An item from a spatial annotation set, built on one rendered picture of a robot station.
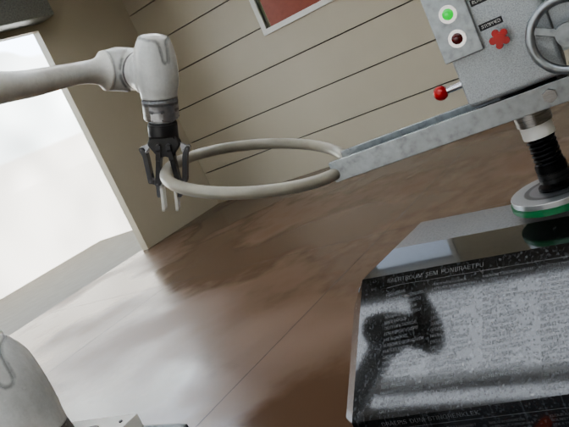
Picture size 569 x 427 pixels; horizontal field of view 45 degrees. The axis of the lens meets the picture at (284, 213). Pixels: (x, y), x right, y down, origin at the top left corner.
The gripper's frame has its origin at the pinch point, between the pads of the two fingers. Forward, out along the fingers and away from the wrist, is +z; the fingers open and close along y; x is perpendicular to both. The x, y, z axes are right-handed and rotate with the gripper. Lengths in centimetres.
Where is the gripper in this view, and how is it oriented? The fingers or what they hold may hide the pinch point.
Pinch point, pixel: (170, 196)
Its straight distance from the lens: 182.1
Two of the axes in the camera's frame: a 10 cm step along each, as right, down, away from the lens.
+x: 0.7, -3.4, 9.4
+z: 0.5, 9.4, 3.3
